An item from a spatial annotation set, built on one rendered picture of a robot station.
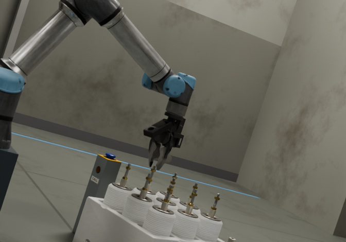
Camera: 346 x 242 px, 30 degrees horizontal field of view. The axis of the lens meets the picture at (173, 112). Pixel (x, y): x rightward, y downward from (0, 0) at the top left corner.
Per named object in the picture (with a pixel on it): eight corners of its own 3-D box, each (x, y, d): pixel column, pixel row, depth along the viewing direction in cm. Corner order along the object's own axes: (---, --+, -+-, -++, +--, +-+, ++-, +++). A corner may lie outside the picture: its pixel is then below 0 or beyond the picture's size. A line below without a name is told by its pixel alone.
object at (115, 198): (111, 231, 238) (126, 185, 237) (123, 241, 230) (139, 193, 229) (88, 227, 233) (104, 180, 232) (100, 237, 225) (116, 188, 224)
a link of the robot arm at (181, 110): (179, 104, 233) (163, 98, 238) (175, 116, 233) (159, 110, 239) (191, 107, 239) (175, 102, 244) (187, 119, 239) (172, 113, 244)
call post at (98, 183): (81, 238, 242) (107, 159, 241) (71, 231, 247) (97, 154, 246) (96, 239, 247) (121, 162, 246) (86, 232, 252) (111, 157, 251)
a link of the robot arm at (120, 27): (101, -29, 203) (195, 84, 220) (93, -28, 213) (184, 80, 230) (74, -4, 201) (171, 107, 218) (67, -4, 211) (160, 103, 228)
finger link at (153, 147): (158, 168, 243) (168, 146, 242) (148, 166, 239) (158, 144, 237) (153, 164, 245) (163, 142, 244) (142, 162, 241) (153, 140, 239)
